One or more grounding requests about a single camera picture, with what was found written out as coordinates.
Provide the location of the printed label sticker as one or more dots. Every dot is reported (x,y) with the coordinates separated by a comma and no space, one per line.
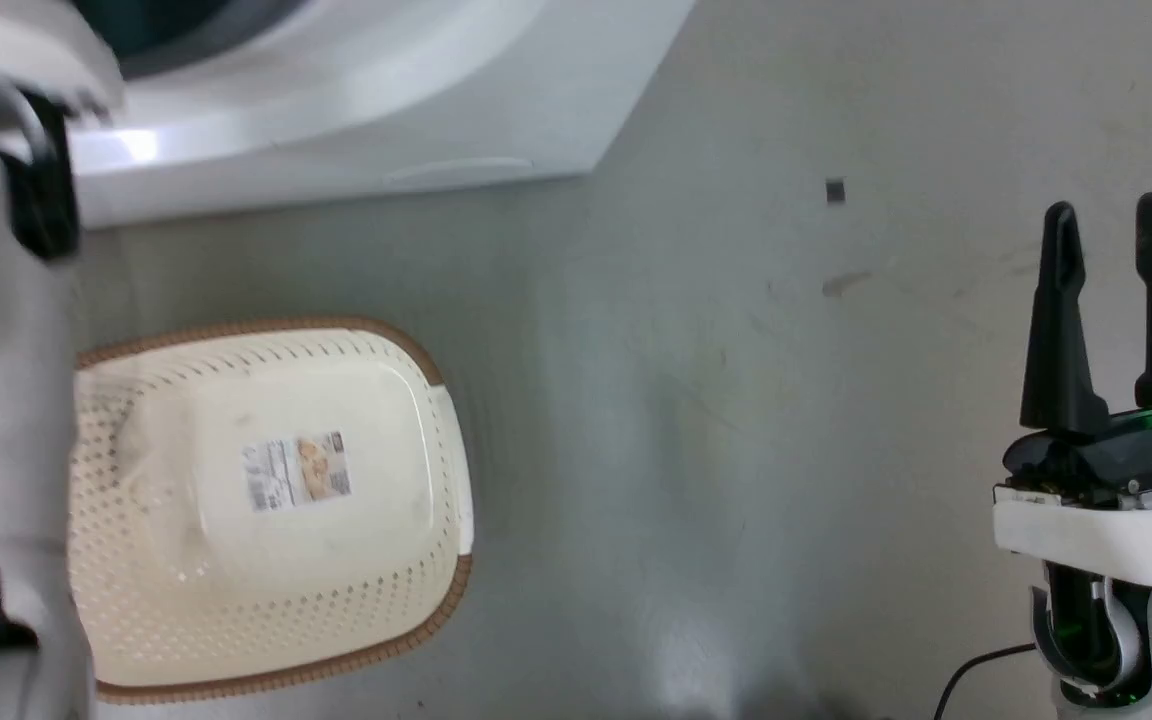
(298,470)

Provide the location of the cream perforated laundry basket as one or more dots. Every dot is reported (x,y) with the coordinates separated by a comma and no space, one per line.
(266,510)

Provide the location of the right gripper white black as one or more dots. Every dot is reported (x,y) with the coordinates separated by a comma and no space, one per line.
(1106,500)

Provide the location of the small dark floor mark tape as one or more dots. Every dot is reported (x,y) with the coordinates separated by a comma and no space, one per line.
(835,191)

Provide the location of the white washing machine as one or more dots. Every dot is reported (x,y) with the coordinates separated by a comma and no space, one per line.
(356,100)

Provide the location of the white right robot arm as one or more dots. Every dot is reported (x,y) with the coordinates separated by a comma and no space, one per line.
(1126,640)

